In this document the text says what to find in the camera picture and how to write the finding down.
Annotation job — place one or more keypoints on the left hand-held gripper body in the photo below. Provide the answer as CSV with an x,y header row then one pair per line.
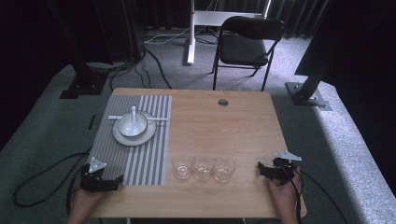
x,y
93,183

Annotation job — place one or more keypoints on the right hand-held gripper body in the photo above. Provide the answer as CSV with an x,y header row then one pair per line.
x,y
282,169

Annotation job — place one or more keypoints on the person's right hand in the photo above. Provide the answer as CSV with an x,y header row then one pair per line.
x,y
285,199

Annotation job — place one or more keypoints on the grey striped placemat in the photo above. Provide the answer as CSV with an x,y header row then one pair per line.
x,y
137,155

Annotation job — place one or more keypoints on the clear drinking glass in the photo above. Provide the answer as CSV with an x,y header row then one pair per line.
x,y
223,170
182,168
203,169

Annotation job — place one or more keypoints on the white round plate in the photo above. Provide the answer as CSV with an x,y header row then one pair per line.
x,y
134,138

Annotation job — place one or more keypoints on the white bowl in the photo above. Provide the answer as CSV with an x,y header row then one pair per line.
x,y
132,126

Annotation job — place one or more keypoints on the white ceramic spoon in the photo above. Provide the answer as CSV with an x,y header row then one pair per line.
x,y
134,119

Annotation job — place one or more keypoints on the small black floor strip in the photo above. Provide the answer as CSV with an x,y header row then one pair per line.
x,y
91,122

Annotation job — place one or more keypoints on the black stand with grey base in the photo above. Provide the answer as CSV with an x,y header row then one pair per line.
x,y
308,90

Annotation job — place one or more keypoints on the black metal stand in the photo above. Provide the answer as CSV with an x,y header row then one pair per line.
x,y
84,77

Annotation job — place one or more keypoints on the black folding chair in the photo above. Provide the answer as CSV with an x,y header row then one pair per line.
x,y
246,46

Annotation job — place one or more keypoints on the white desk frame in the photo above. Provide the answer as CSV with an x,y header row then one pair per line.
x,y
191,37

